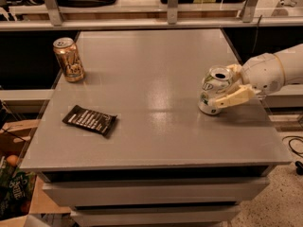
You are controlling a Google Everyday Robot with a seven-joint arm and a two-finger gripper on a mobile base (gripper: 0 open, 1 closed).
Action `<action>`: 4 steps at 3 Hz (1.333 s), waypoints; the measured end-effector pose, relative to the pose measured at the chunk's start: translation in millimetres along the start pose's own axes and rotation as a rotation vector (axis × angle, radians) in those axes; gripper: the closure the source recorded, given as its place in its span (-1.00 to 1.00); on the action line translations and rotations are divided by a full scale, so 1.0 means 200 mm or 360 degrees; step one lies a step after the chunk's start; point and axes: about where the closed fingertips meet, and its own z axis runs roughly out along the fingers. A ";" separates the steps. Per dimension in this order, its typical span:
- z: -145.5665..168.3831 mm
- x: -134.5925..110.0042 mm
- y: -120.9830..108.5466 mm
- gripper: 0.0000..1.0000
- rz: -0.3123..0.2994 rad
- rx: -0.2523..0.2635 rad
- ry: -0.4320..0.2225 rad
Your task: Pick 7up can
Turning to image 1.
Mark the gold soda can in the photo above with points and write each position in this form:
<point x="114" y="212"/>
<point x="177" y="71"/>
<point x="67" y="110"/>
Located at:
<point x="68" y="57"/>

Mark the white green 7up can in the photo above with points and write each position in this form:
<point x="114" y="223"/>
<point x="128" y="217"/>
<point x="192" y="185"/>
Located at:
<point x="215" y="83"/>

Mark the cardboard box with items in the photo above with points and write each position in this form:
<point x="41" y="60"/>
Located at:
<point x="23" y="203"/>

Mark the metal shelf rail frame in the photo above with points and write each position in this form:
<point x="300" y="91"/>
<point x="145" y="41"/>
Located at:
<point x="33" y="15"/>

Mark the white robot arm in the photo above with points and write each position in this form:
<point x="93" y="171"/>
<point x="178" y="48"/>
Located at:
<point x="292" y="62"/>

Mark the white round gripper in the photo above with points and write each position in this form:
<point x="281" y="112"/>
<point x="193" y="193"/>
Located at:
<point x="261" y="73"/>

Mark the black snack wrapper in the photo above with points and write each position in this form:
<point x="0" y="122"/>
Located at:
<point x="90" y="120"/>

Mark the grey drawer cabinet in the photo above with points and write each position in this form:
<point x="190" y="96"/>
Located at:
<point x="164" y="162"/>

